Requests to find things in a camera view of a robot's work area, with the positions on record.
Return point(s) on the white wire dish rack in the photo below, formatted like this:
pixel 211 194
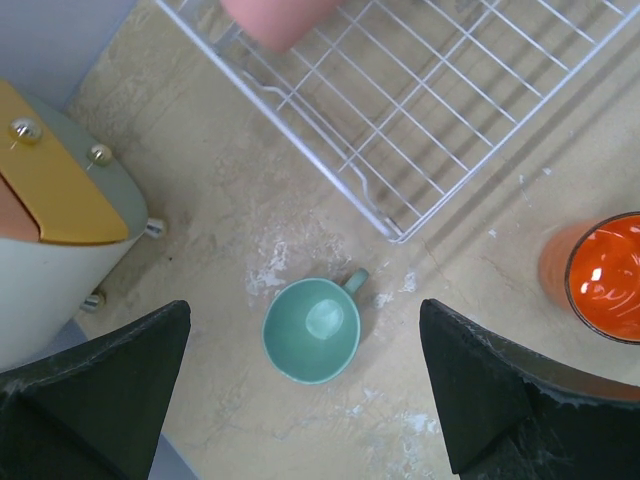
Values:
pixel 400 104

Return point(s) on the round white drawer cabinet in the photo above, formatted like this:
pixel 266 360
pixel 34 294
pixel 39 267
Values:
pixel 69 213

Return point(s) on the orange mug black handle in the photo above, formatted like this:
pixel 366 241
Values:
pixel 591 269

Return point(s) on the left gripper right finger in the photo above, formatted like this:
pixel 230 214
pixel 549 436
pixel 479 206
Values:
pixel 507 412

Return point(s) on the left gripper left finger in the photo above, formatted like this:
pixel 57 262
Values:
pixel 94 411

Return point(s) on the mint green cup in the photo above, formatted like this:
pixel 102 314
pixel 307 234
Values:
pixel 312 329

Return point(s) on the pink cup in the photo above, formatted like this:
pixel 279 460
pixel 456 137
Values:
pixel 279 24

